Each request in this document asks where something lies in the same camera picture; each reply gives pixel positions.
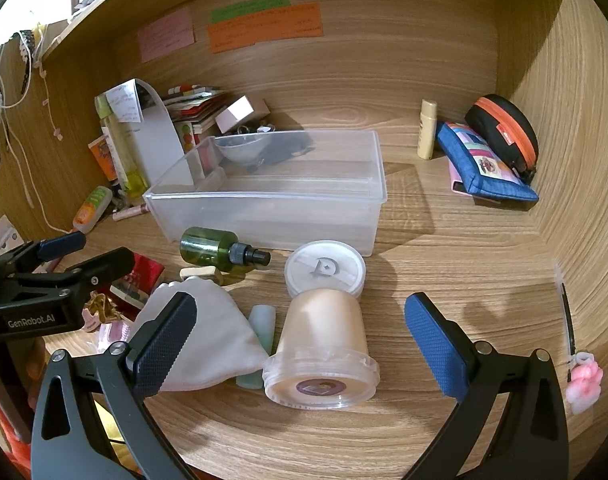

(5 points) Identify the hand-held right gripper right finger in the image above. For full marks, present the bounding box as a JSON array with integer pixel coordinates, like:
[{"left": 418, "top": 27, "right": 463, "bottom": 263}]
[{"left": 401, "top": 292, "right": 570, "bottom": 480}]

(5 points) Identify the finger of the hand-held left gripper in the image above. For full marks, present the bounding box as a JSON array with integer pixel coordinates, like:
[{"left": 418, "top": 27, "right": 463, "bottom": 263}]
[
  {"left": 44, "top": 246, "right": 135, "bottom": 306},
  {"left": 4, "top": 230, "right": 87, "bottom": 274}
]

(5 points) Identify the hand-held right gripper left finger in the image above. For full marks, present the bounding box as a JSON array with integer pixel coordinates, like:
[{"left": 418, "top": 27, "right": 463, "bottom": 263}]
[{"left": 31, "top": 291, "right": 199, "bottom": 480}]

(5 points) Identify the white cloth pouch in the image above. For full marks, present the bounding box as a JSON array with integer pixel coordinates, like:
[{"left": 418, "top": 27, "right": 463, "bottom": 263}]
[{"left": 128, "top": 280, "right": 269, "bottom": 392}]

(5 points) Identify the green spray bottle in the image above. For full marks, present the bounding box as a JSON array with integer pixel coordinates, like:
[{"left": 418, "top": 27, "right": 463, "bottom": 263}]
[{"left": 180, "top": 227, "right": 272, "bottom": 273}]

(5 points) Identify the beige jar with clear lid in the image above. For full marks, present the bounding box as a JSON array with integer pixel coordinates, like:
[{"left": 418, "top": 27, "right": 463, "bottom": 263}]
[{"left": 262, "top": 290, "right": 379, "bottom": 411}]

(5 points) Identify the clear plastic storage bin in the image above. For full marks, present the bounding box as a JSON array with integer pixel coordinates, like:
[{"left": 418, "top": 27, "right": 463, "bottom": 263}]
[{"left": 142, "top": 130, "right": 389, "bottom": 257}]

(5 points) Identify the red packet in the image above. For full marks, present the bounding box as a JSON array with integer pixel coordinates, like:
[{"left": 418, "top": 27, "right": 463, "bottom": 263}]
[{"left": 110, "top": 254, "right": 165, "bottom": 311}]

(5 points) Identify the gold foil wrapper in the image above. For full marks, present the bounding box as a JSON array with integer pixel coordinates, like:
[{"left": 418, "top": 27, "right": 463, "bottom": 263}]
[{"left": 86, "top": 294, "right": 122, "bottom": 322}]

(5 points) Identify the orange and green tube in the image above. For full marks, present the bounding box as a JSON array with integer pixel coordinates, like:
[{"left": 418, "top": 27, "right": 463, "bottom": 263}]
[{"left": 72, "top": 186, "right": 113, "bottom": 234}]

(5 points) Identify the pink lip gloss tube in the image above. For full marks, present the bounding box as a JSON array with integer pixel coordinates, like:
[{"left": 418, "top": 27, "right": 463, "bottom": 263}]
[{"left": 112, "top": 203, "right": 152, "bottom": 222}]

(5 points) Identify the white printed card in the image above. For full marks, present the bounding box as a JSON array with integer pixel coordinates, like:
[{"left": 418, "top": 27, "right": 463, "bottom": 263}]
[{"left": 0, "top": 215, "right": 22, "bottom": 257}]

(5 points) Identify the orange packet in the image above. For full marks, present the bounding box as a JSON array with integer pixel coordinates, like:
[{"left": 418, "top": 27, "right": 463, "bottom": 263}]
[{"left": 88, "top": 135, "right": 119, "bottom": 184}]

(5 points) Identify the pale green tube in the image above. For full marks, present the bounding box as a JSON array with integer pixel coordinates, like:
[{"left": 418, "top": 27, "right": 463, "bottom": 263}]
[{"left": 236, "top": 305, "right": 276, "bottom": 390}]

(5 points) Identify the tall yellow-green bottle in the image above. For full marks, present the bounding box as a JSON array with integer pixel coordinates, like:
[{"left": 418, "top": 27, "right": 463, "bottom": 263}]
[{"left": 100, "top": 110, "right": 147, "bottom": 199}]

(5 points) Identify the white file holder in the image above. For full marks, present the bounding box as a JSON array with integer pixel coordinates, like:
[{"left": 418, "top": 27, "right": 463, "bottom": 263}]
[{"left": 94, "top": 79, "right": 195, "bottom": 196}]

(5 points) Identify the black pen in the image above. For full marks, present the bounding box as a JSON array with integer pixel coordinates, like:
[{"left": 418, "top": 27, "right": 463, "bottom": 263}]
[{"left": 556, "top": 280, "right": 580, "bottom": 361}]

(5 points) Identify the pink plush charm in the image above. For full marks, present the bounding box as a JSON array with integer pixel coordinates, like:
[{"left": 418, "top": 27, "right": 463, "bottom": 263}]
[{"left": 565, "top": 352, "right": 605, "bottom": 415}]

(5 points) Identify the stack of books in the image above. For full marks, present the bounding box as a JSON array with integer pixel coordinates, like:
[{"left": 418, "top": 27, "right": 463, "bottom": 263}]
[{"left": 164, "top": 85, "right": 225, "bottom": 181}]

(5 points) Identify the blue patchwork pouch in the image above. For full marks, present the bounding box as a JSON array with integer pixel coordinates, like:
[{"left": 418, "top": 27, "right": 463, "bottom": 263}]
[{"left": 436, "top": 121, "right": 540, "bottom": 211}]

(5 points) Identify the small white box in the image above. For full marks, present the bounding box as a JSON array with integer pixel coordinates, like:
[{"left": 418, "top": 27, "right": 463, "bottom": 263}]
[{"left": 215, "top": 96, "right": 270, "bottom": 134}]

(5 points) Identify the yellow lotion tube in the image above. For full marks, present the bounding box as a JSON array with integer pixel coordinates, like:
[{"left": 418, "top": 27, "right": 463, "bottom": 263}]
[{"left": 417, "top": 99, "right": 439, "bottom": 161}]

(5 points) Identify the black case with orange zipper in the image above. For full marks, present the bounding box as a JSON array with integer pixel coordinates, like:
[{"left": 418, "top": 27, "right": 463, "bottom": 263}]
[{"left": 465, "top": 94, "right": 539, "bottom": 184}]

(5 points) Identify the pink sticky note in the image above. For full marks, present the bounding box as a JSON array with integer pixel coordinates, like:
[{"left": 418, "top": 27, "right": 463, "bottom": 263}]
[{"left": 138, "top": 8, "right": 195, "bottom": 63}]

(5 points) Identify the orange sticky note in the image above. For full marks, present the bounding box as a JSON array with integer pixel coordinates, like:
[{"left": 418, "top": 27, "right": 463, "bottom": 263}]
[{"left": 207, "top": 3, "right": 325, "bottom": 54}]

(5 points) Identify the green sticky note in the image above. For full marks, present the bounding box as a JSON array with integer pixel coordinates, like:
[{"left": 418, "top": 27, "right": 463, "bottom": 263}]
[{"left": 210, "top": 0, "right": 291, "bottom": 23}]

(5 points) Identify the white cable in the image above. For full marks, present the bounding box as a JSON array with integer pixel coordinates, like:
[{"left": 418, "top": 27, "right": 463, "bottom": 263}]
[{"left": 0, "top": 35, "right": 80, "bottom": 234}]

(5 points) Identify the white beaded string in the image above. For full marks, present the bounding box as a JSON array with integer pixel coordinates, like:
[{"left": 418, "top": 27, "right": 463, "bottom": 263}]
[{"left": 32, "top": 24, "right": 65, "bottom": 142}]

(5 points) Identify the black and white patterned strap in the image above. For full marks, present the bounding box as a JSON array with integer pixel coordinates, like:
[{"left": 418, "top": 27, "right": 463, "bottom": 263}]
[{"left": 11, "top": 30, "right": 37, "bottom": 96}]

